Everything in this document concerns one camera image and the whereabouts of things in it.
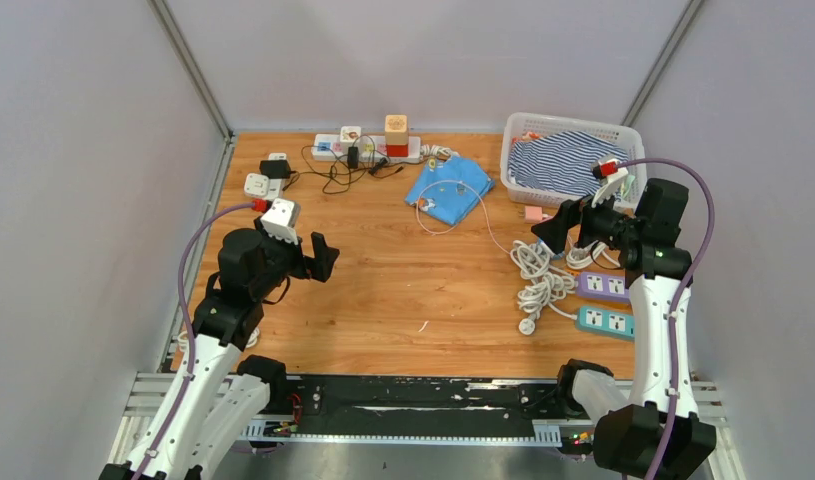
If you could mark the white plastic basket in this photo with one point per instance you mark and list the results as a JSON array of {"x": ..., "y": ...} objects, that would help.
[{"x": 527, "y": 126}]

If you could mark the white back power strip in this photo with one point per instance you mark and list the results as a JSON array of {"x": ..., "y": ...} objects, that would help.
[{"x": 327, "y": 147}]

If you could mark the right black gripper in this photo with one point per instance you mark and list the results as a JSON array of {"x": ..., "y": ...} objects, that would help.
[{"x": 554, "y": 231}]

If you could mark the wooden block on red block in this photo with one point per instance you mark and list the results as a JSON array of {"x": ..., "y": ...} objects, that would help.
[{"x": 396, "y": 134}]

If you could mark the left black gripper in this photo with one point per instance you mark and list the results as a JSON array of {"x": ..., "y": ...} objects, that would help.
[{"x": 317, "y": 267}]

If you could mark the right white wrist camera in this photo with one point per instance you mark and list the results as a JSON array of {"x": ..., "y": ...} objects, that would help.
[{"x": 611, "y": 174}]

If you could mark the white square plug adapter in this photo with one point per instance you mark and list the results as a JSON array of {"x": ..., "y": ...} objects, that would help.
[{"x": 256, "y": 186}]

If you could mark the pink small charger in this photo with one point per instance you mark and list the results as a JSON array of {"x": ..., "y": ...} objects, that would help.
[{"x": 534, "y": 215}]

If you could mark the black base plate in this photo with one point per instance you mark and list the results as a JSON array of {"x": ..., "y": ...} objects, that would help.
[{"x": 411, "y": 410}]

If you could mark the black power adapter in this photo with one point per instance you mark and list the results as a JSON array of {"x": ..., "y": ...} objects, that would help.
[{"x": 275, "y": 169}]

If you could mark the small black charger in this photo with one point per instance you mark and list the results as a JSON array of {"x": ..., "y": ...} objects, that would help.
[{"x": 352, "y": 159}]

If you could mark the teal power strip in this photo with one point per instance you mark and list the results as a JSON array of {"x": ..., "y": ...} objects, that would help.
[{"x": 606, "y": 322}]

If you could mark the white power strip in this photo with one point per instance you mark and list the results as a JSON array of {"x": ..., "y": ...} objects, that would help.
[
  {"x": 327, "y": 147},
  {"x": 276, "y": 186}
]

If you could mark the purple power strip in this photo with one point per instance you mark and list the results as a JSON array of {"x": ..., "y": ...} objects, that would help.
[{"x": 602, "y": 287}]

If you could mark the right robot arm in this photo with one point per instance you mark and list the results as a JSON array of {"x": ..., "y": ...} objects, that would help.
[{"x": 654, "y": 431}]

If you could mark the blue striped cloth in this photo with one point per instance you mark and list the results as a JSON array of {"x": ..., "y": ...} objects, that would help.
[{"x": 560, "y": 162}]

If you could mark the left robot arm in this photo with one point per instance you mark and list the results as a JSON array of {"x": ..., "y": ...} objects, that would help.
[{"x": 216, "y": 391}]

